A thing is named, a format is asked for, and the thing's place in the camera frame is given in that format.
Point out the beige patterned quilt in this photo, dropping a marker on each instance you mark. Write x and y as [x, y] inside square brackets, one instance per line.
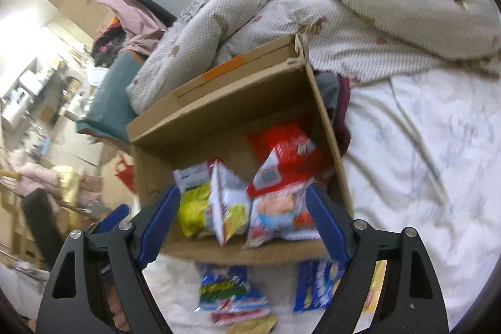
[313, 5]

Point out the brown cardboard box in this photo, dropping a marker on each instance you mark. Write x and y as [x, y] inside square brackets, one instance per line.
[219, 111]

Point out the white red blue snack packet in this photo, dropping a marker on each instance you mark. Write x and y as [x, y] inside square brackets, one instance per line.
[227, 197]

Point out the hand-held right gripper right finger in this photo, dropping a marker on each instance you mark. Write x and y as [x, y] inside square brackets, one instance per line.
[325, 224]

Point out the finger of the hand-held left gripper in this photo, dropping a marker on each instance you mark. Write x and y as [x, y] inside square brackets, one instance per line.
[113, 216]

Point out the red cartoon face snack packet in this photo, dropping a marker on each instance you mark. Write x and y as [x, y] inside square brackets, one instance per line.
[274, 208]

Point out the pink red snack packet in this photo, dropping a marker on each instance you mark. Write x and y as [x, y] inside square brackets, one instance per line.
[238, 316]

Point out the teal pillow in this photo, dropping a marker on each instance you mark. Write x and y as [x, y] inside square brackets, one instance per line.
[111, 99]

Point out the small white snack packet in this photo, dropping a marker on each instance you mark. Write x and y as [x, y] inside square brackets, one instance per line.
[191, 173]

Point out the pile of dark clothes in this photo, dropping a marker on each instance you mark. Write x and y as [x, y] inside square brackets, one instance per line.
[109, 42]

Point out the beige pink snack bar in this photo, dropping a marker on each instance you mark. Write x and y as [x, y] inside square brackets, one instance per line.
[373, 287]

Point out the dark maroon cloth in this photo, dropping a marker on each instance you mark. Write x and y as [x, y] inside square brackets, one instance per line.
[338, 111]

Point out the plain red snack packet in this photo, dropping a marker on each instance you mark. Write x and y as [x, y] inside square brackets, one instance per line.
[285, 144]

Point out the orange snack packet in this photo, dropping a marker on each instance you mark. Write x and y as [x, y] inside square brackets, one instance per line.
[250, 326]

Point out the yellow snack packet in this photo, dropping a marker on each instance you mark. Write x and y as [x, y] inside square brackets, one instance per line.
[193, 212]

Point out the green blue snack packet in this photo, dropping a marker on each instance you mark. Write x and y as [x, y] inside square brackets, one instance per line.
[227, 291]

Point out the person's left hand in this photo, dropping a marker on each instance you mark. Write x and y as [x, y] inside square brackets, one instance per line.
[119, 312]

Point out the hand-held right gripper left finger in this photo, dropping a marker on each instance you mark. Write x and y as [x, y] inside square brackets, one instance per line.
[160, 224]

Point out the pink cloth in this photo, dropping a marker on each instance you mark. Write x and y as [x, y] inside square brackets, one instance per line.
[37, 177]

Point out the blue tiger snack packet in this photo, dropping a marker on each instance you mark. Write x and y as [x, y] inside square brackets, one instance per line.
[315, 287]

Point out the white plastic container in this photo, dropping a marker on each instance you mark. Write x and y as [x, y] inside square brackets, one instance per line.
[96, 75]

